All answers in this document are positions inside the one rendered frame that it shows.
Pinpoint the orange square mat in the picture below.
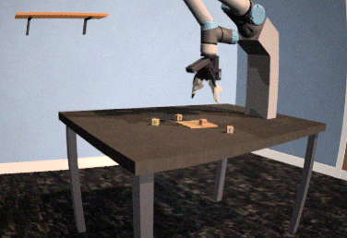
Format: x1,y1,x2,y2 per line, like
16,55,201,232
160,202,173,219
176,120,217,128

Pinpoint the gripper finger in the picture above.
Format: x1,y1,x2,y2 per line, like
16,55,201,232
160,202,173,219
209,71,222,103
191,73,204,99

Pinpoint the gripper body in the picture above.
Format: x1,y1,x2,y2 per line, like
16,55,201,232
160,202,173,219
197,54,221,81

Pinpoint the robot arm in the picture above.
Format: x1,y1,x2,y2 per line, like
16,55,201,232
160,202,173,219
183,0,265,74

